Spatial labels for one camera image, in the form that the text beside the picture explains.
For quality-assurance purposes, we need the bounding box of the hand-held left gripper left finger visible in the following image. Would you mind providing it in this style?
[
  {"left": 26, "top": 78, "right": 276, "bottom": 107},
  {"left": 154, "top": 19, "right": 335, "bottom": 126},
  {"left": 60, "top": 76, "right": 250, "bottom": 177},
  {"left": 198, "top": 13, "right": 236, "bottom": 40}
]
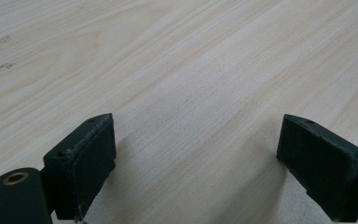
[{"left": 42, "top": 112, "right": 117, "bottom": 222}]

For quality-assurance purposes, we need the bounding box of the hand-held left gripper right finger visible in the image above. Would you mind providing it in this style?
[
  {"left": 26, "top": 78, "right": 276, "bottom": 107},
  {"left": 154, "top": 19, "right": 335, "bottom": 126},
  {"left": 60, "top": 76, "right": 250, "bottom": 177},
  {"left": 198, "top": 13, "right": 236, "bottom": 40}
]
[{"left": 276, "top": 113, "right": 358, "bottom": 223}]

